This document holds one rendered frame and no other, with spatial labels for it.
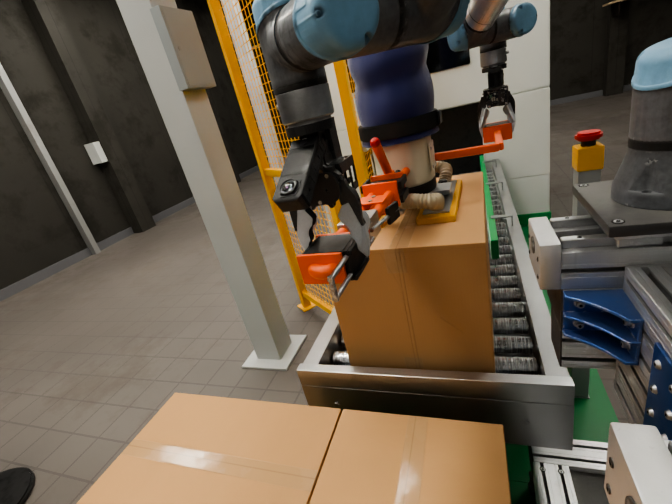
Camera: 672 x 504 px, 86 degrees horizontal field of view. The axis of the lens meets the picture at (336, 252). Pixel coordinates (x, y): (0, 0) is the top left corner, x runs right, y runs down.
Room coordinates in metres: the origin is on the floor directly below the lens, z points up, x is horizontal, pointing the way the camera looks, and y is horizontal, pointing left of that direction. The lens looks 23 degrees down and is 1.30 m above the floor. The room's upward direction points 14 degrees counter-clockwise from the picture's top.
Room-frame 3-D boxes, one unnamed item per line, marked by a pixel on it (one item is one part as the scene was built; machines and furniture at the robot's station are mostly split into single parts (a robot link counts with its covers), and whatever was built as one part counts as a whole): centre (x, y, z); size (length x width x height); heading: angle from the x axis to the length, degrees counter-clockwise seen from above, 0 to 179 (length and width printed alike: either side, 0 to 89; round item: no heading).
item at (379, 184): (0.84, -0.15, 1.08); 0.10 x 0.08 x 0.06; 64
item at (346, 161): (0.55, -0.01, 1.22); 0.09 x 0.08 x 0.12; 154
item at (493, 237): (2.02, -0.99, 0.60); 1.60 x 0.11 x 0.09; 156
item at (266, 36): (0.54, -0.01, 1.38); 0.09 x 0.08 x 0.11; 23
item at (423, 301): (1.05, -0.27, 0.75); 0.60 x 0.40 x 0.40; 155
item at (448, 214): (1.02, -0.35, 0.97); 0.34 x 0.10 x 0.05; 154
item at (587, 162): (1.05, -0.82, 0.50); 0.07 x 0.07 x 1.00; 66
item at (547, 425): (0.73, -0.13, 0.47); 0.70 x 0.03 x 0.15; 66
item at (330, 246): (0.53, 0.01, 1.07); 0.08 x 0.07 x 0.05; 154
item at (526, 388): (0.73, -0.13, 0.58); 0.70 x 0.03 x 0.06; 66
